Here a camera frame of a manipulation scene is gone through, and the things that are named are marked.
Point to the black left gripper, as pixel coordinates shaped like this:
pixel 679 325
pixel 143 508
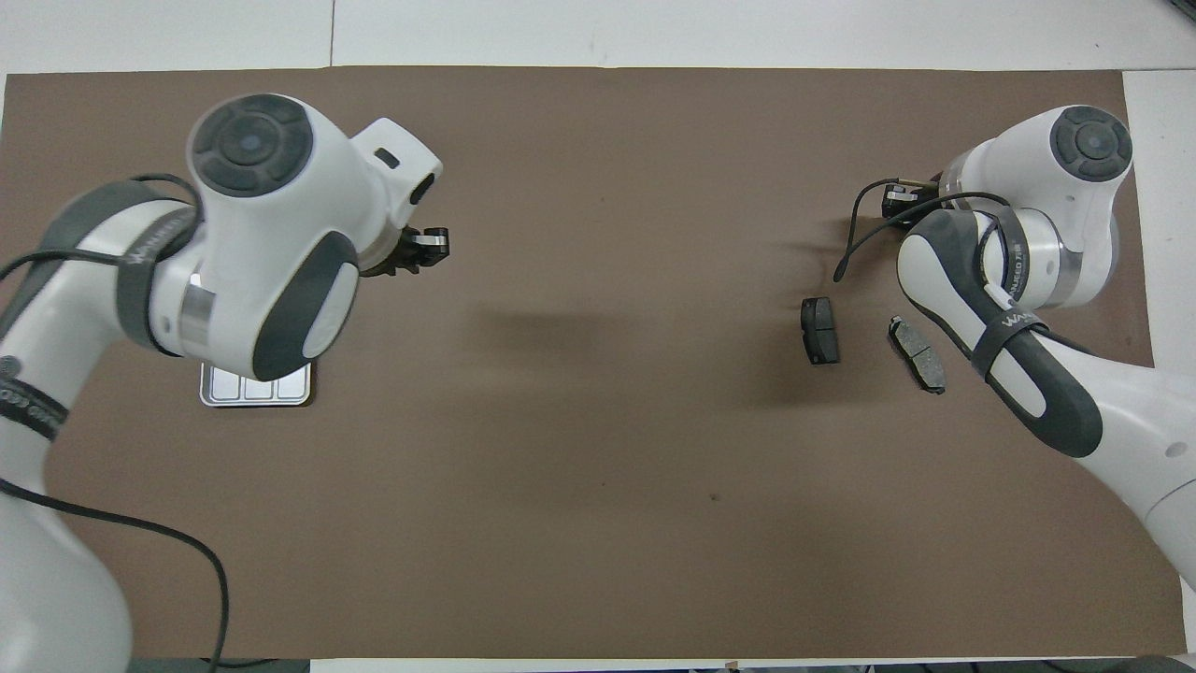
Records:
pixel 397 257

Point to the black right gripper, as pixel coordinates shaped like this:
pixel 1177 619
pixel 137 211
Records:
pixel 927 201

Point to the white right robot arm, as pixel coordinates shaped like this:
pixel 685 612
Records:
pixel 1028 159

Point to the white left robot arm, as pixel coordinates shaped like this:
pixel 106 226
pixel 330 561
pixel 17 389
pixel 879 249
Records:
pixel 262 234

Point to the silver metal tray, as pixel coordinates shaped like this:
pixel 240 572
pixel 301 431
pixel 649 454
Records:
pixel 252 388

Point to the rectangular dark brake pad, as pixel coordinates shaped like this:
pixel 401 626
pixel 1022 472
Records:
pixel 819 329

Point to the elongated dark brake pad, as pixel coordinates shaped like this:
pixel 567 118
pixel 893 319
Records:
pixel 918 355

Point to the brown table mat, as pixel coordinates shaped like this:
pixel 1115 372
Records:
pixel 598 467

